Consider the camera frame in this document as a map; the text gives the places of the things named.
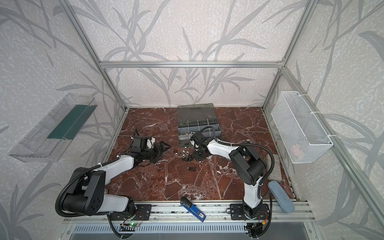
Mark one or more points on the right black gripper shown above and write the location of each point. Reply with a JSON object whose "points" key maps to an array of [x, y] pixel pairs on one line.
{"points": [[197, 153]]}

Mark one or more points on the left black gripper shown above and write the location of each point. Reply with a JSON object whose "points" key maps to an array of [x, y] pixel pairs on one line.
{"points": [[155, 149]]}

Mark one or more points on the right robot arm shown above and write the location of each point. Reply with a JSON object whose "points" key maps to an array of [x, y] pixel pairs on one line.
{"points": [[253, 163]]}

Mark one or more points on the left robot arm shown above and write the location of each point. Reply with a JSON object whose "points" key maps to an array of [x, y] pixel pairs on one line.
{"points": [[84, 194]]}

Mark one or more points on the black screw cluster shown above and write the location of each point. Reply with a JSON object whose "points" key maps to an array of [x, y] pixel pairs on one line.
{"points": [[188, 158]]}

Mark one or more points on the grey compartment organizer box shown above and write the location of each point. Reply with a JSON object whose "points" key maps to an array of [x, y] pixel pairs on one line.
{"points": [[193, 118]]}

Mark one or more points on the blue black utility knife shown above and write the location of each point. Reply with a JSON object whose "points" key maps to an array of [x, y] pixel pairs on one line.
{"points": [[191, 208]]}

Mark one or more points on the grey sponge block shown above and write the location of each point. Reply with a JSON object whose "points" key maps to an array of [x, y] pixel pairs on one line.
{"points": [[276, 174]]}

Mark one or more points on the pink object in basket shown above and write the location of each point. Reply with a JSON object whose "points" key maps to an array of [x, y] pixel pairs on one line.
{"points": [[296, 150]]}

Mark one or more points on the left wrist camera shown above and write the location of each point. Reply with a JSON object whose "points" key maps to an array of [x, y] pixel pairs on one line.
{"points": [[150, 142]]}

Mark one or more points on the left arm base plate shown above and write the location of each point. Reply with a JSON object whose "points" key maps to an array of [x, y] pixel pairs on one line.
{"points": [[141, 212]]}

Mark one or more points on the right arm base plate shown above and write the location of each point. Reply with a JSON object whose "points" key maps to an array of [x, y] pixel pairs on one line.
{"points": [[243, 212]]}

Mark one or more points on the white wire mesh basket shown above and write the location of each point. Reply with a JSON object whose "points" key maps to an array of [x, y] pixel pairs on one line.
{"points": [[298, 124]]}

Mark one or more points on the clear acrylic wall shelf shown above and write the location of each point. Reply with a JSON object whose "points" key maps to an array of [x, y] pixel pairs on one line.
{"points": [[50, 138]]}

